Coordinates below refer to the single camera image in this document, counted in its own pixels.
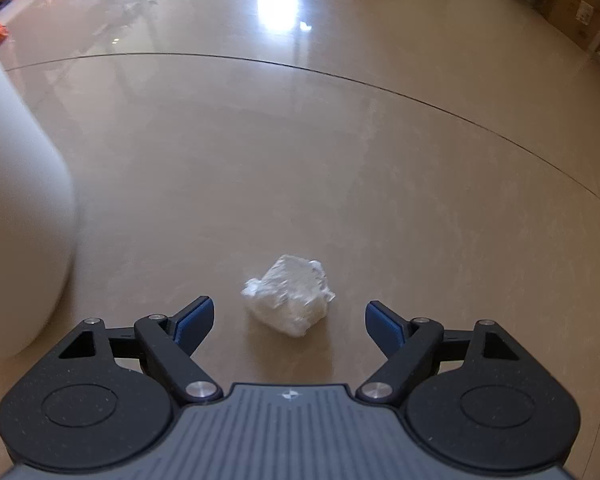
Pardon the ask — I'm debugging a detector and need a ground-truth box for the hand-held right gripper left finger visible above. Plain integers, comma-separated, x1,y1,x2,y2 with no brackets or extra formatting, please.
55,296,223,403

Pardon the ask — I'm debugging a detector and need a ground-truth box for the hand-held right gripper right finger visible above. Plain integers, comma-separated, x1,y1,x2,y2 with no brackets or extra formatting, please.
356,300,523,403

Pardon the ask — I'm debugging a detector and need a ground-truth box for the white paper ball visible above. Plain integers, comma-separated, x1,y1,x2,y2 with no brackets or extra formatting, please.
240,254,335,338

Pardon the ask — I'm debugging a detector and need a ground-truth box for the white trash bin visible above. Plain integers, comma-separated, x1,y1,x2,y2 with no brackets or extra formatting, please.
0,25,78,358

